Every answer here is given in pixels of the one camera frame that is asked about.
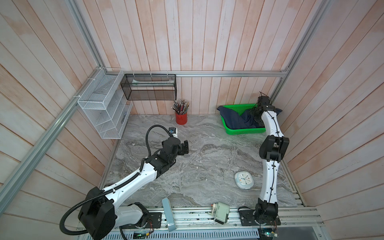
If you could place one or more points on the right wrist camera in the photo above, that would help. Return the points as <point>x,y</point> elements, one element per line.
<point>263,100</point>

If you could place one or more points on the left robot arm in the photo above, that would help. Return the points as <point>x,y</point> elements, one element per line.
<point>103,210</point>

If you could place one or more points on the white alarm clock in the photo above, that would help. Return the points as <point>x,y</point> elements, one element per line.
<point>244,180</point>

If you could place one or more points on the black mesh wall basket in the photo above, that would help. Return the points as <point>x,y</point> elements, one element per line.
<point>149,87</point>

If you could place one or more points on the aluminium frame rail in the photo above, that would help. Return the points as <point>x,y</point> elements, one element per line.
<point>213,74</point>

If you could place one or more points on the green plastic basket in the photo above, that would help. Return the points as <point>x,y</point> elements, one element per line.
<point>240,108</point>

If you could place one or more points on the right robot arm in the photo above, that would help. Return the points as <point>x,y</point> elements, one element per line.
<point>272,151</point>

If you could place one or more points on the dark blue denim trousers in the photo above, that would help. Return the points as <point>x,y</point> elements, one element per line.
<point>235,121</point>

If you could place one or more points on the red pencil cup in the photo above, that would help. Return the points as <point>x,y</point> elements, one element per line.
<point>181,119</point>

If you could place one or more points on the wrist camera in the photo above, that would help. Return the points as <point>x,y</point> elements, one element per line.
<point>173,131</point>
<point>263,100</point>

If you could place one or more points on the coloured pencils bunch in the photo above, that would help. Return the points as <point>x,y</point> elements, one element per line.
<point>181,106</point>

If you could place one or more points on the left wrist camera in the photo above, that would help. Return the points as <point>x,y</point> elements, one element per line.
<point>173,131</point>

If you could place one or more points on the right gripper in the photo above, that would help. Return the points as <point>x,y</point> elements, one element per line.
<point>252,112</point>

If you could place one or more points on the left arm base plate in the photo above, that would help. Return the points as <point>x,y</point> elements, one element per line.
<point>152,221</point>

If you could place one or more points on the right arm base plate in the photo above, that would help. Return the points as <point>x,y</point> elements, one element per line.
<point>251,217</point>

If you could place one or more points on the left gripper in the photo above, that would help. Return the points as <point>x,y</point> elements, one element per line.
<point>181,150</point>

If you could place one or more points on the light blue flat block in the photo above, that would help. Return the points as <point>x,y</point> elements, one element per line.
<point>169,215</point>

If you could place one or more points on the white wire mesh shelf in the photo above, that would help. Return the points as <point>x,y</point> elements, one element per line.
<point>104,102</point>

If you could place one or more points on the grey white small device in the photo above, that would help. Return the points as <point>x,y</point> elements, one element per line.
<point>220,212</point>

